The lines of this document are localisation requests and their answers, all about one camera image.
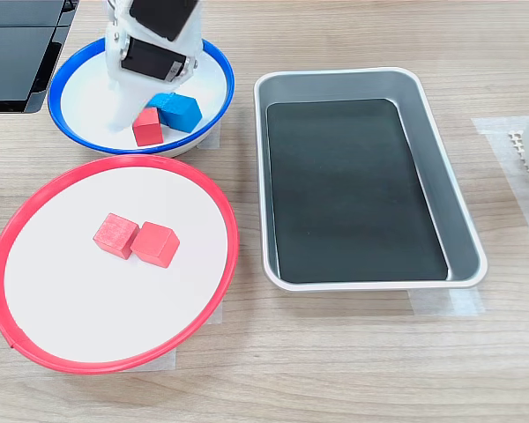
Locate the red wooden cube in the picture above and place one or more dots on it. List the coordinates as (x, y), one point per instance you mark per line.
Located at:
(155, 244)
(147, 130)
(114, 233)

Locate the blue-rimmed white plate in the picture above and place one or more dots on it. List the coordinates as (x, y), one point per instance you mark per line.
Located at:
(84, 119)

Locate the clear tape strip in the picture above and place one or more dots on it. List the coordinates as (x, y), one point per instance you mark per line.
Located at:
(445, 304)
(216, 315)
(213, 136)
(169, 361)

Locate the black flat electronic device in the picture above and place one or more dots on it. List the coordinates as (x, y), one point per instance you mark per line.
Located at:
(13, 61)

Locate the black tray mat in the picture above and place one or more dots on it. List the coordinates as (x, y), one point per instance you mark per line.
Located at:
(357, 189)

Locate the red-rimmed white plate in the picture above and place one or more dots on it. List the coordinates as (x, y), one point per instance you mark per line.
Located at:
(92, 317)

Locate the translucent white sheet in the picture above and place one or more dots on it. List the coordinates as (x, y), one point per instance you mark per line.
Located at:
(489, 132)

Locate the steel tray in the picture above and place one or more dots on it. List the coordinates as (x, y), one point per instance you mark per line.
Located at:
(458, 220)

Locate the pale perforated base plate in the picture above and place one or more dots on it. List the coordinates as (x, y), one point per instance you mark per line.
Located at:
(516, 137)

